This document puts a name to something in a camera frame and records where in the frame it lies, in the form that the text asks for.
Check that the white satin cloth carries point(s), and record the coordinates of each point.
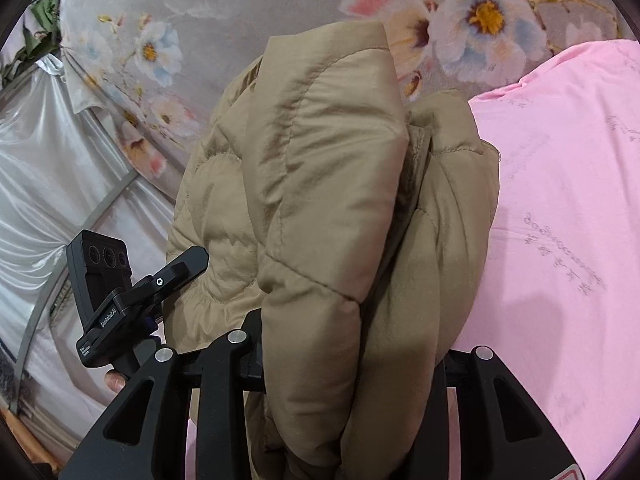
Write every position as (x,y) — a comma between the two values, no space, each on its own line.
(45,170)

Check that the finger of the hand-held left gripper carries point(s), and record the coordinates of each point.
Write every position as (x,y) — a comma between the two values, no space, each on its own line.
(175,270)

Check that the grey floral bed sheet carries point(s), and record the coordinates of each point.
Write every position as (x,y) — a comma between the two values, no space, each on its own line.
(280,0)

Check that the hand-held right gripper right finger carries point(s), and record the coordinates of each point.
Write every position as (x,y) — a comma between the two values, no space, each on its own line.
(465,410)

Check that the khaki quilted jacket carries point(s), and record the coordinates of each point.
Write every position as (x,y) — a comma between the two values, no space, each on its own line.
(320,185)

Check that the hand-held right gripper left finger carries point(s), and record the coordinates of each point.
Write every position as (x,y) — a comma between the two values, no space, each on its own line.
(235,360)

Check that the person's left hand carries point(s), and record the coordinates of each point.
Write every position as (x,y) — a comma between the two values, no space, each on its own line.
(115,382)

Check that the pink bed sheet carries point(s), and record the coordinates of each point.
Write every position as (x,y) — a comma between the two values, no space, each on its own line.
(560,220)

